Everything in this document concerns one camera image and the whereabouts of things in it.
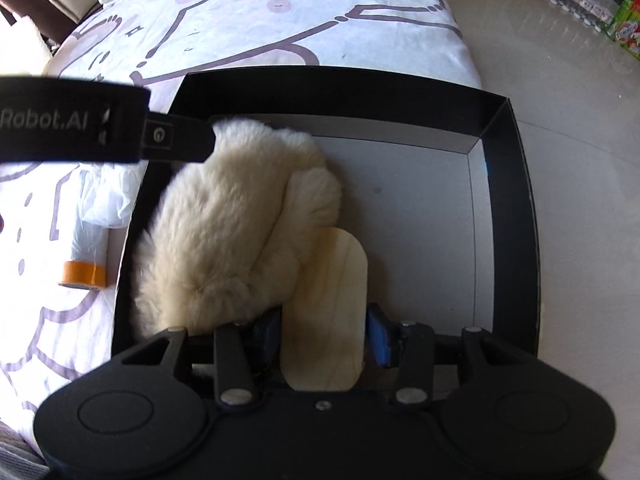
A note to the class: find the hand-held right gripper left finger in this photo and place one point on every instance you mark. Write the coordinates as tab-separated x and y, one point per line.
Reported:
267	335

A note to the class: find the bear printed blanket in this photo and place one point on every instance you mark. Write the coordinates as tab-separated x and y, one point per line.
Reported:
250	35

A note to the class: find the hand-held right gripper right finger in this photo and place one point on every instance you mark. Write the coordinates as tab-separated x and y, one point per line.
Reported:
378	340

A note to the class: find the black cardboard box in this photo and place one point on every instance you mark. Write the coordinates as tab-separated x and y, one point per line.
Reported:
425	240

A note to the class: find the green printed carton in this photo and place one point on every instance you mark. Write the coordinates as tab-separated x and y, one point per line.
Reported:
625	30

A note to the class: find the white plastic bag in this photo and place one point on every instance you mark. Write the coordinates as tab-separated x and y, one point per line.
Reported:
110	195

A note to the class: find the white cushion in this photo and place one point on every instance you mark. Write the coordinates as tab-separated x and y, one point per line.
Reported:
25	47

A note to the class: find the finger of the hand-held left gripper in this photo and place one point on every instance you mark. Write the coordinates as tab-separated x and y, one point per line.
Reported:
185	140

